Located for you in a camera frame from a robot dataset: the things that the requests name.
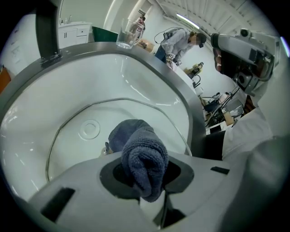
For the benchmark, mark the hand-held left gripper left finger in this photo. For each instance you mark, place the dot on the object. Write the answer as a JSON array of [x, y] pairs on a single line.
[[86, 185]]

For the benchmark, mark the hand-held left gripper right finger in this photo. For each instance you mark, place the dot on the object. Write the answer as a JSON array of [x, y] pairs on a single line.
[[204, 188]]

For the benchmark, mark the dark blue cloth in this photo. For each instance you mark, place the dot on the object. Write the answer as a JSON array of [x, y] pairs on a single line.
[[145, 158]]

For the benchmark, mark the cardboard box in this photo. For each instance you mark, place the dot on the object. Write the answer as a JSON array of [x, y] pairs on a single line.
[[228, 117]]

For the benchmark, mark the person's grey jacket torso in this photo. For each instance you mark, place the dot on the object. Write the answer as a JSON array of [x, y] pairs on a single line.
[[249, 127]]

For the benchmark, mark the white sink basin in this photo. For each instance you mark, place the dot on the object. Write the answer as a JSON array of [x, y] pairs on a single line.
[[68, 77]]

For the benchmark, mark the white freestanding sink unit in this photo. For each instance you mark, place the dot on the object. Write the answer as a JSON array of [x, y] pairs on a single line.
[[184, 77]]

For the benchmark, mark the orange sofa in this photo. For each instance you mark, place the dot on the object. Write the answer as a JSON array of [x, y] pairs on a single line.
[[4, 79]]

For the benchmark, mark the dark bathtub with white rim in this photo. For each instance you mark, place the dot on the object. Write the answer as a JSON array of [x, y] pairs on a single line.
[[102, 35]]

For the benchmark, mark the white vanity cabinet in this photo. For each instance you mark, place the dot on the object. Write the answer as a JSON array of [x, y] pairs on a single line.
[[72, 34]]

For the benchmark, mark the clear glass mug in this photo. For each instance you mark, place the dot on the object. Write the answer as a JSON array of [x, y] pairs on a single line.
[[127, 36]]

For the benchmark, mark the black faucet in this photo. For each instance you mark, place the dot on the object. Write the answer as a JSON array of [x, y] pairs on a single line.
[[46, 29]]

